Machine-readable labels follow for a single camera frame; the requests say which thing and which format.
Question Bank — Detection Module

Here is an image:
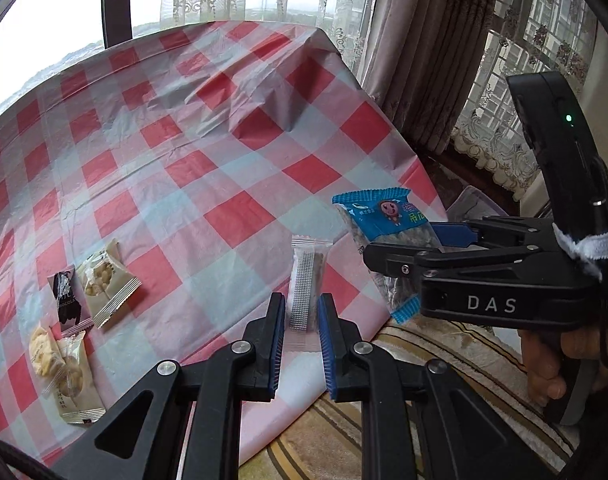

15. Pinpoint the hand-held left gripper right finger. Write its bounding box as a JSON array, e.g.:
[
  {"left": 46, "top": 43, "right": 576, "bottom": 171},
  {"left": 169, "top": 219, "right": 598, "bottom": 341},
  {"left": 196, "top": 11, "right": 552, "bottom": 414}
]
[{"left": 318, "top": 292, "right": 559, "bottom": 480}]

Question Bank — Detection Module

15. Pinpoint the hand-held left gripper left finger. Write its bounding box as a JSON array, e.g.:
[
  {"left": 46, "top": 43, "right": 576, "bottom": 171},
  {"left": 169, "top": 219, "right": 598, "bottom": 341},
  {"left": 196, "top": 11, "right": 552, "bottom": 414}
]
[{"left": 49, "top": 292, "right": 287, "bottom": 480}]

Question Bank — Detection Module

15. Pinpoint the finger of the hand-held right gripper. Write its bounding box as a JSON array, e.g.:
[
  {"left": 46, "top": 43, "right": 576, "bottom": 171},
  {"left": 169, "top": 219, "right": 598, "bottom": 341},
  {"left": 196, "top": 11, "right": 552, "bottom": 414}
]
[
  {"left": 362, "top": 241, "right": 544, "bottom": 281},
  {"left": 429, "top": 215, "right": 554, "bottom": 251}
]

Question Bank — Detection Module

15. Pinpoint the white storage box purple rim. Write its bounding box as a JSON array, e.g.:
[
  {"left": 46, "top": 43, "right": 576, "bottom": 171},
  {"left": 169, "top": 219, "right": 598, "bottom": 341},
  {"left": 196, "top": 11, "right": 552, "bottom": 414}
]
[{"left": 446, "top": 185, "right": 514, "bottom": 223}]

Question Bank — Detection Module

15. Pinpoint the blue cartoon snack packet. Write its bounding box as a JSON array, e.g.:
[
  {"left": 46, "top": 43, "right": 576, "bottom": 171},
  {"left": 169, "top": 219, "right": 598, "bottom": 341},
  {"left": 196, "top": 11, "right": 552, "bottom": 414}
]
[{"left": 332, "top": 186, "right": 442, "bottom": 325}]

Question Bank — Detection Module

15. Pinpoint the silver ribbed snack packet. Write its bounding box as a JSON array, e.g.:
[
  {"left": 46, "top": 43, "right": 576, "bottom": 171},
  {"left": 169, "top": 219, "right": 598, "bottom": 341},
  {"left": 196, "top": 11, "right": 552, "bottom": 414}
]
[{"left": 290, "top": 235, "right": 333, "bottom": 347}]

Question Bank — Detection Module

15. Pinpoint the person's right hand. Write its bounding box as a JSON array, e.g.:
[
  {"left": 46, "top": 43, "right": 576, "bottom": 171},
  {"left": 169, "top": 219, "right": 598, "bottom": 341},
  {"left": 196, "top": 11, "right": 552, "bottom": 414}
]
[{"left": 516, "top": 327, "right": 608, "bottom": 408}]

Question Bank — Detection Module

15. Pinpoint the patterned beige rug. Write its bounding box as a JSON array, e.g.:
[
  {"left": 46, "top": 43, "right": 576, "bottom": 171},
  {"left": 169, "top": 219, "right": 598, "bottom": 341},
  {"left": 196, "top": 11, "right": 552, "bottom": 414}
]
[{"left": 244, "top": 320, "right": 579, "bottom": 480}]

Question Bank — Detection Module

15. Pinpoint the beige nut snack packet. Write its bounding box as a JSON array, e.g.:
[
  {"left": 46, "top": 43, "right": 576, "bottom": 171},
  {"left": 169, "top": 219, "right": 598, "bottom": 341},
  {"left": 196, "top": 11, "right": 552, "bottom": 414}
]
[{"left": 78, "top": 238, "right": 142, "bottom": 330}]

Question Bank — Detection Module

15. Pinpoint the pinkish heavy curtain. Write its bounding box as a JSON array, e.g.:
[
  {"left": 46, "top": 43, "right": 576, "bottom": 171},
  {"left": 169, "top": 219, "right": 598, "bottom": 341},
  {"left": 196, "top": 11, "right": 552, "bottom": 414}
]
[{"left": 359, "top": 0, "right": 502, "bottom": 156}]

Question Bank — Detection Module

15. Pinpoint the red white checkered tablecloth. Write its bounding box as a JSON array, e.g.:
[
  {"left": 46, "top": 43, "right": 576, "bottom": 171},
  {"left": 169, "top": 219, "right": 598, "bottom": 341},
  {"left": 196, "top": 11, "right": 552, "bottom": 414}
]
[{"left": 0, "top": 21, "right": 447, "bottom": 476}]

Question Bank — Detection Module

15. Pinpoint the beige snack packet clear window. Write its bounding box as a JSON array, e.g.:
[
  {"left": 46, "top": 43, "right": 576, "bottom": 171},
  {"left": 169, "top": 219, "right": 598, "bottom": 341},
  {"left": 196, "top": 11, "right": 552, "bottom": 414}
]
[{"left": 40, "top": 331, "right": 107, "bottom": 426}]

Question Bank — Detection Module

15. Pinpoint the black chocolate packet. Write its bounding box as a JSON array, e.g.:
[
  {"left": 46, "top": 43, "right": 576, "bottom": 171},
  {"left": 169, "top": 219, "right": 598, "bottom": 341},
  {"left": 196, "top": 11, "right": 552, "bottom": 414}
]
[{"left": 47, "top": 263, "right": 95, "bottom": 336}]

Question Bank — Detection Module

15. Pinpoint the clear yellow cracker packet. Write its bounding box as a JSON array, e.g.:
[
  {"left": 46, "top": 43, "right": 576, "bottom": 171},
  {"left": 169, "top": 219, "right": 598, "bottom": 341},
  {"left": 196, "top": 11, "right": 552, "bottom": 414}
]
[{"left": 29, "top": 324, "right": 67, "bottom": 378}]

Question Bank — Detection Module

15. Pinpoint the white elastic strap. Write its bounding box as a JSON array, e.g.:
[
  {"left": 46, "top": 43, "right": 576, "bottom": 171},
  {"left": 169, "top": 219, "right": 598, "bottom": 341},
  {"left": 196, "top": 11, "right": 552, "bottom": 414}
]
[{"left": 554, "top": 225, "right": 608, "bottom": 278}]

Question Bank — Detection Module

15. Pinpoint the dark window frame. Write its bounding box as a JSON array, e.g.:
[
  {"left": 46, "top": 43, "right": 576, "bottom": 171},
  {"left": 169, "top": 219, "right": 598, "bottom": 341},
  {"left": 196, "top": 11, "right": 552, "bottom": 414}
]
[{"left": 100, "top": 0, "right": 135, "bottom": 46}]

